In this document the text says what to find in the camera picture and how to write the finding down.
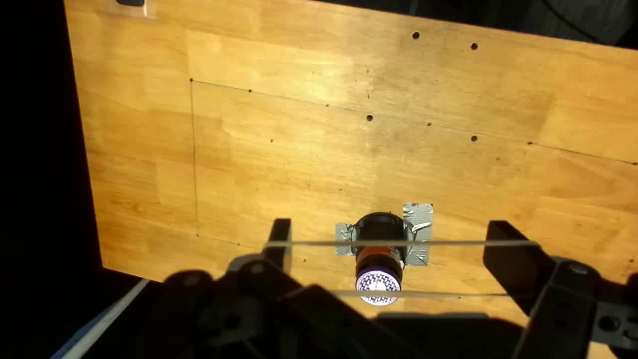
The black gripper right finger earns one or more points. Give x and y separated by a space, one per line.
511 256

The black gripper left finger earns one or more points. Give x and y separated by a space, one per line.
280 242

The thin pale rubber band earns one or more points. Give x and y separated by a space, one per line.
320 244

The small grey duct tape piece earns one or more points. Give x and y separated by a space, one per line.
344 240

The black cylinder with metal bracket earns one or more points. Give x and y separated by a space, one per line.
380 232

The white rail beside table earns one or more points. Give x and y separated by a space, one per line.
100 319

